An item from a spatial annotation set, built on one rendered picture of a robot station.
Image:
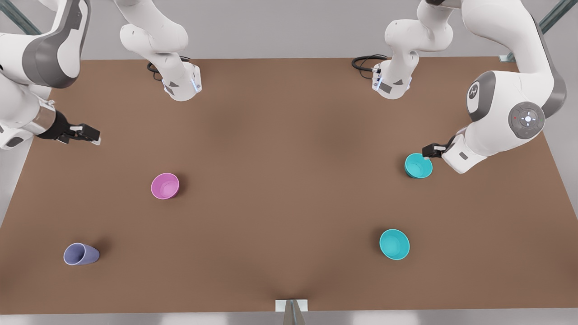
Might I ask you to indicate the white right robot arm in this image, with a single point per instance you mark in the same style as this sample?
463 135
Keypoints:
27 54

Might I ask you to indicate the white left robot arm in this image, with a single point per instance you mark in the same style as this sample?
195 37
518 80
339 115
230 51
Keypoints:
501 113

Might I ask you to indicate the teal blue bowl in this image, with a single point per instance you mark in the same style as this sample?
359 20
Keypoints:
418 166
394 244

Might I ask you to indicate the pink bowl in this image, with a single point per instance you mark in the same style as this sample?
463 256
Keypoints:
165 186

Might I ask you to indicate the lavender cup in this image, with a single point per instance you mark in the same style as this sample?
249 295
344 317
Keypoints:
81 254

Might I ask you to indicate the silver frame post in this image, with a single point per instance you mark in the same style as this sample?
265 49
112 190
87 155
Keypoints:
20 18
292 309
553 16

